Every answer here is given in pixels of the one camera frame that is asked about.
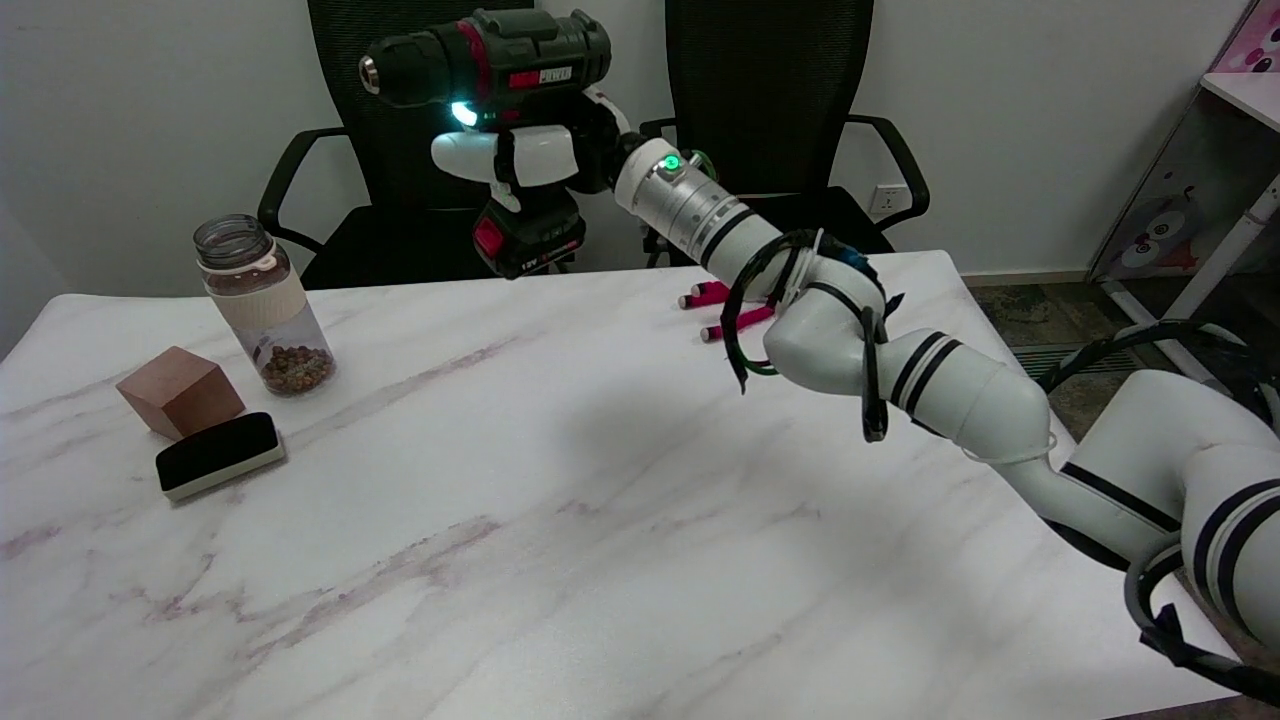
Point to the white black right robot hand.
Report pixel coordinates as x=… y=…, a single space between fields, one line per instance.
x=540 y=155

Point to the dark green red power screwdriver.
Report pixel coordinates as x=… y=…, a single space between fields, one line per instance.
x=520 y=60

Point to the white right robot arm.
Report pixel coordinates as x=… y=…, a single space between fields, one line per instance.
x=830 y=340

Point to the black mesh office chair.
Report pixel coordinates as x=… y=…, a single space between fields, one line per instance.
x=780 y=80
x=400 y=240

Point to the pink flexible mini tripod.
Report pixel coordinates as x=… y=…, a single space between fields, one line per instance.
x=712 y=293

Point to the glass jar with brown contents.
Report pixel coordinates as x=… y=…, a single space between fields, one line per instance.
x=265 y=310

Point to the brown wooden cube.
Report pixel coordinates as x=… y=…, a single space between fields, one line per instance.
x=180 y=395

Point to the black white board eraser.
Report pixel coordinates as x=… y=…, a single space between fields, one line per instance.
x=215 y=450

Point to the dark floor vent grille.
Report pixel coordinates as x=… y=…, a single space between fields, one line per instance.
x=1030 y=356

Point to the white desk with cartoon panel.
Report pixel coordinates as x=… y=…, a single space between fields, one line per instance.
x=1240 y=95

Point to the pink picture board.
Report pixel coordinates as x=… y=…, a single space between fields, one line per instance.
x=1255 y=40

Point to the white wall power socket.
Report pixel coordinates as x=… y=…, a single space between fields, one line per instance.
x=885 y=200

